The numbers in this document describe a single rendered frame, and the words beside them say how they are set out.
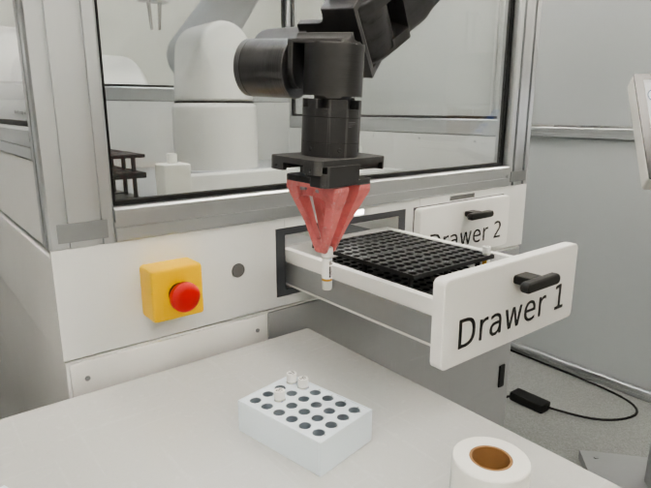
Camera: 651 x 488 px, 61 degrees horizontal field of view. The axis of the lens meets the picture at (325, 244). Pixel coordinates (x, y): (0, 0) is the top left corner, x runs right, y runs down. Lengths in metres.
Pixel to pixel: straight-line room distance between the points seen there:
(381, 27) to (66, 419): 0.56
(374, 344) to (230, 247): 0.38
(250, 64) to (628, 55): 1.99
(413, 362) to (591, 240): 1.46
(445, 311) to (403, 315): 0.08
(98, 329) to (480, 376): 0.91
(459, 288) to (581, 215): 1.88
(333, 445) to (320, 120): 0.32
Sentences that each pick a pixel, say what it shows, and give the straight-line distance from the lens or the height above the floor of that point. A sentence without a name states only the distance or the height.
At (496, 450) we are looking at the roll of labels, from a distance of 0.58.
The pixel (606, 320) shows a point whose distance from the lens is 2.55.
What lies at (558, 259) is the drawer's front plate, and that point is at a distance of 0.82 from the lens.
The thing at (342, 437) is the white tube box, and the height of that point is 0.79.
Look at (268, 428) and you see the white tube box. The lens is 0.62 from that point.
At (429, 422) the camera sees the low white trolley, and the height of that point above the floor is 0.76.
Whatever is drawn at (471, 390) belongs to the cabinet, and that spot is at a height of 0.47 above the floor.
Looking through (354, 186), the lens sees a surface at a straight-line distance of 0.54.
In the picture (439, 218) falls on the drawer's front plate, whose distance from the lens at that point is 1.10.
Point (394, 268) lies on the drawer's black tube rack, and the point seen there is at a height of 0.90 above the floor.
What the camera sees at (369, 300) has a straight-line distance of 0.74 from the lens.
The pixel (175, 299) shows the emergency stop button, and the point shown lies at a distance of 0.73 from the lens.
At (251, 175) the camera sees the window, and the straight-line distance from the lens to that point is 0.85.
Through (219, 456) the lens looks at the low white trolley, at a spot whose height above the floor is 0.76.
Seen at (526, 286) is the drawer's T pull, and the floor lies 0.91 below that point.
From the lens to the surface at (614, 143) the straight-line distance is 2.43.
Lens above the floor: 1.11
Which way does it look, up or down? 14 degrees down
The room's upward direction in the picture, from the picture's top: straight up
